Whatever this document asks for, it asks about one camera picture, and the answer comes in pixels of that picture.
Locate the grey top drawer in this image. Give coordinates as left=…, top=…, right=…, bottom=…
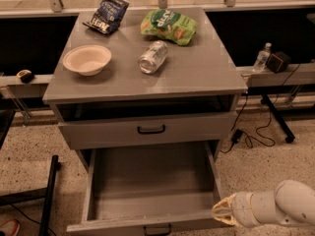
left=58, top=111, right=236, bottom=149

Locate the grey drawer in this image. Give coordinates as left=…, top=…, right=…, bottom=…
left=58, top=111, right=236, bottom=149
left=67, top=142, right=224, bottom=236

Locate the black metal frame left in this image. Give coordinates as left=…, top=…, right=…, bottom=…
left=0, top=110, right=61, bottom=236

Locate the small black box speaker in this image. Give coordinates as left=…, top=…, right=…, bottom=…
left=266, top=51, right=291, bottom=73

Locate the black power adapter with cable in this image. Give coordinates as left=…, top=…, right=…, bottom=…
left=220, top=62, right=301, bottom=154

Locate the clear silver can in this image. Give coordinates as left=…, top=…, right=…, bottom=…
left=138, top=40, right=167, bottom=74

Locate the green snack bag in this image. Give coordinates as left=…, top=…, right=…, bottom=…
left=140, top=9, right=198, bottom=46

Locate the grey drawer cabinet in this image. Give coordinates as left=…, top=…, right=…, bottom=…
left=43, top=8, right=247, bottom=165

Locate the dark blue chip bag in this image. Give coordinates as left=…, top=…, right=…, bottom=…
left=83, top=0, right=129, bottom=34

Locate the clear water bottle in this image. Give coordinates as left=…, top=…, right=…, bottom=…
left=253, top=42, right=272, bottom=73

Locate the red white shoe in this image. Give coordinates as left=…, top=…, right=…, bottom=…
left=0, top=219, right=21, bottom=236

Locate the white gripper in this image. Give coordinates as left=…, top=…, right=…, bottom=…
left=212, top=192, right=255, bottom=228

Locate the white paper bowl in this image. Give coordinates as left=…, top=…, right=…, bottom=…
left=62, top=45, right=111, bottom=77

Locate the black stand leg with wheel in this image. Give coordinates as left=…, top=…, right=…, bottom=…
left=261, top=94, right=295, bottom=144

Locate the black tape measure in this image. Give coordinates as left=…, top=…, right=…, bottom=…
left=17, top=70, right=34, bottom=84

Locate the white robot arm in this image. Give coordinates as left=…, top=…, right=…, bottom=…
left=212, top=180, right=315, bottom=228

